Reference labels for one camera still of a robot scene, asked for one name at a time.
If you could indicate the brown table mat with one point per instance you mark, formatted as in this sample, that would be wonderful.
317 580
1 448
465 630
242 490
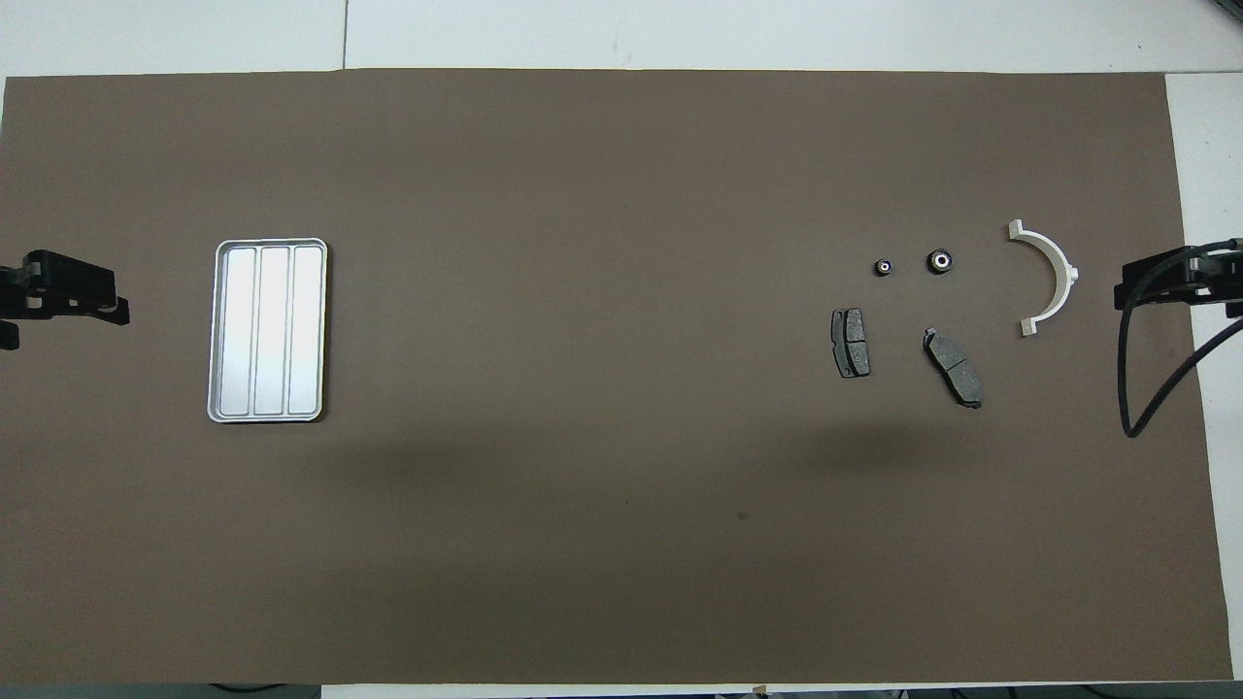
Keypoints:
621 485

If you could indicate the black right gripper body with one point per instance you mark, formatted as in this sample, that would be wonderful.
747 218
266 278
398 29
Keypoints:
1180 277

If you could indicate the short dark brake pad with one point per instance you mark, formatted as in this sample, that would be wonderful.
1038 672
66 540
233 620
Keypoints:
851 342

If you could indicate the long dark brake pad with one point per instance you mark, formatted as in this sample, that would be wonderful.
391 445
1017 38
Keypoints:
953 367

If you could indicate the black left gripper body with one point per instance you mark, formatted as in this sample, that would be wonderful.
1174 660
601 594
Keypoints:
63 282

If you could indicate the white semicircular bracket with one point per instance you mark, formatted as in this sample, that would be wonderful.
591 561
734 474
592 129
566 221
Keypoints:
1058 262

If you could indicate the silver metal tray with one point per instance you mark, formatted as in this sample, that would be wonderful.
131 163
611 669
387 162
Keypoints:
268 330

